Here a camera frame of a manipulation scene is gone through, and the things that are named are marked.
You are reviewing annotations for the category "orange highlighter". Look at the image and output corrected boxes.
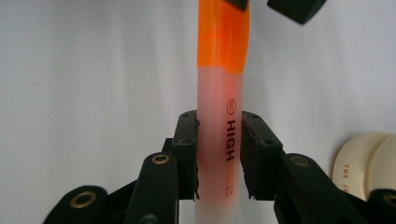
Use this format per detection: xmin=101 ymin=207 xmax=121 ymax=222
xmin=193 ymin=0 xmax=251 ymax=224

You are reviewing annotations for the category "cream ribbed pen holder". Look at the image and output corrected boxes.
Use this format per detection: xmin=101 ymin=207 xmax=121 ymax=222
xmin=331 ymin=131 xmax=396 ymax=203

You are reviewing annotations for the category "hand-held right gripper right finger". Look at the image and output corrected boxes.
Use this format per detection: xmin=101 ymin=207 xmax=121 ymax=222
xmin=240 ymin=110 xmax=285 ymax=202

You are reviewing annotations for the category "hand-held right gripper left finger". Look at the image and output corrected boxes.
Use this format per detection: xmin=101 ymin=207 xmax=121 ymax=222
xmin=162 ymin=108 xmax=201 ymax=201

